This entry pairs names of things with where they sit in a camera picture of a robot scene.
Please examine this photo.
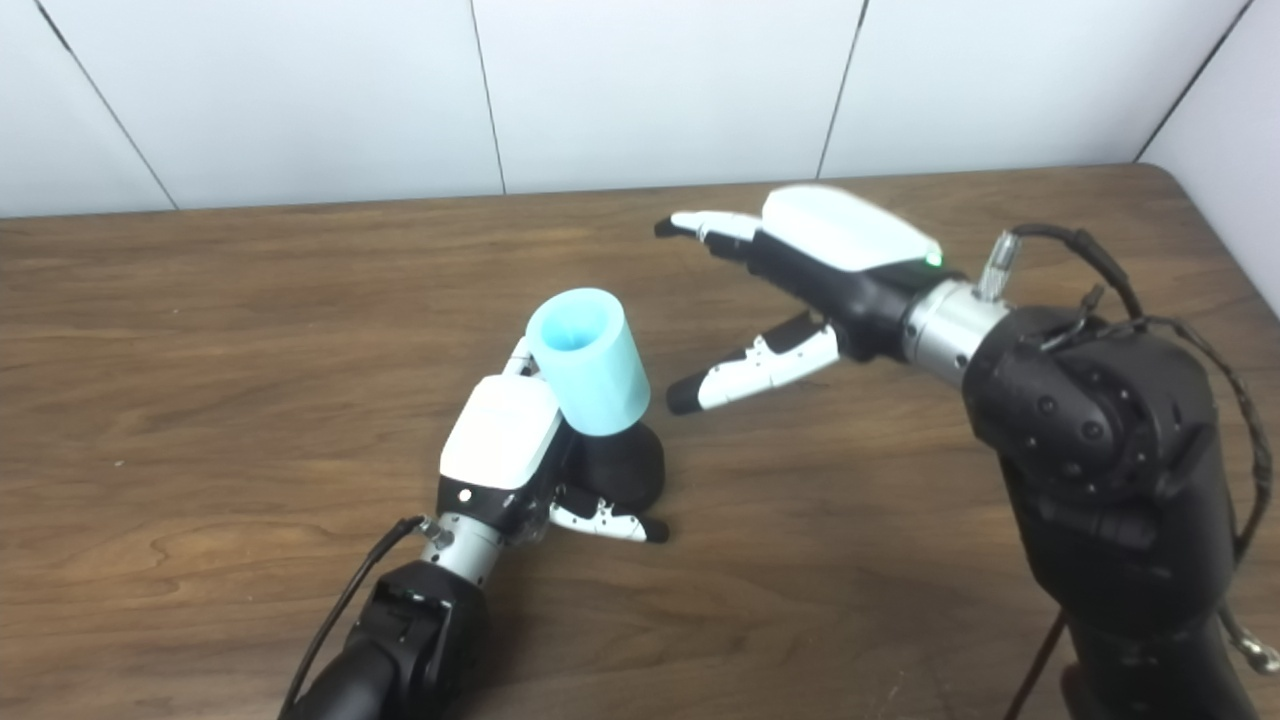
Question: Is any light blue cup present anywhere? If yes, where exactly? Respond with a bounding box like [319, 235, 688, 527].
[525, 288, 652, 438]

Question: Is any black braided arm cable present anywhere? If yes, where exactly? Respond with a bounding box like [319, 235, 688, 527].
[1040, 285, 1273, 566]

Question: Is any black funnel-shaped nozzle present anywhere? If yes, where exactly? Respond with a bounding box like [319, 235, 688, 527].
[570, 420, 666, 511]

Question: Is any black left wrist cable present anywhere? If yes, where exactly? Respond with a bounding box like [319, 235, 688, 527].
[280, 515, 451, 720]

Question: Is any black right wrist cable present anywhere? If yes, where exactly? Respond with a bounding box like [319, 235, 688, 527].
[978, 224, 1146, 321]

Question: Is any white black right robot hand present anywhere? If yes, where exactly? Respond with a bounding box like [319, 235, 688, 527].
[655, 185, 966, 416]

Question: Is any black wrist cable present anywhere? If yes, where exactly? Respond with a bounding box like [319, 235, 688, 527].
[978, 224, 1146, 321]
[280, 515, 451, 720]

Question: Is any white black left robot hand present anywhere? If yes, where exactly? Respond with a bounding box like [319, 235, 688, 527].
[437, 337, 670, 549]

